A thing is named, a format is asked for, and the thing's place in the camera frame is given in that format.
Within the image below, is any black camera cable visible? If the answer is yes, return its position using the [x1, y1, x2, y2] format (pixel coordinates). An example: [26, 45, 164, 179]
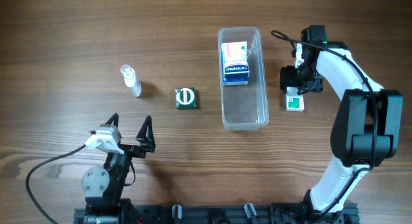
[25, 144, 88, 224]
[270, 30, 379, 224]

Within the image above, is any white green medicine box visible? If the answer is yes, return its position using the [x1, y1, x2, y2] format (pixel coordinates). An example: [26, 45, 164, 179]
[285, 87, 304, 112]

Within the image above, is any blue lozenge box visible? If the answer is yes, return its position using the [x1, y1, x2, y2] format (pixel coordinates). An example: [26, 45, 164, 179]
[221, 50, 250, 86]

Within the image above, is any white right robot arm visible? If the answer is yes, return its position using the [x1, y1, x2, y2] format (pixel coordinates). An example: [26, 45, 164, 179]
[271, 25, 403, 223]

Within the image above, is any clear plastic container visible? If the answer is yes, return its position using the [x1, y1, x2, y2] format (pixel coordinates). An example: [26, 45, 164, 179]
[218, 27, 269, 131]

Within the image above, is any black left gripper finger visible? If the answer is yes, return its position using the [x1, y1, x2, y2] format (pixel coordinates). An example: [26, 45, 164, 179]
[135, 115, 156, 153]
[105, 113, 119, 127]

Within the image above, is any black left camera cable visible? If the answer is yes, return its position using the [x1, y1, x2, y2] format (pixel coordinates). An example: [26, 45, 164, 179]
[25, 144, 88, 224]

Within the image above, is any black right camera cable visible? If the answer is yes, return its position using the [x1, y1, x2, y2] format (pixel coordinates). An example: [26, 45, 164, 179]
[270, 30, 379, 224]

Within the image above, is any white Hansaplast plaster box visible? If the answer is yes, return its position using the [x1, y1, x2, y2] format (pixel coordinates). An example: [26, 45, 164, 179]
[221, 41, 250, 78]

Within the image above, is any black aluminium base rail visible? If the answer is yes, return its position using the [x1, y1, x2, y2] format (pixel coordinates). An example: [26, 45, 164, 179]
[73, 203, 359, 224]

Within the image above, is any white spray bottle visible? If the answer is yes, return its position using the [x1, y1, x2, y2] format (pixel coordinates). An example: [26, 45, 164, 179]
[120, 64, 142, 97]

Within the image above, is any green Zam-Buk box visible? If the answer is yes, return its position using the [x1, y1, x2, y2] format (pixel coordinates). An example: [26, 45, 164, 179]
[175, 88, 197, 109]

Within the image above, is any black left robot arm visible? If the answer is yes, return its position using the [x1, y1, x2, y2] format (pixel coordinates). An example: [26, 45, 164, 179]
[73, 113, 156, 224]

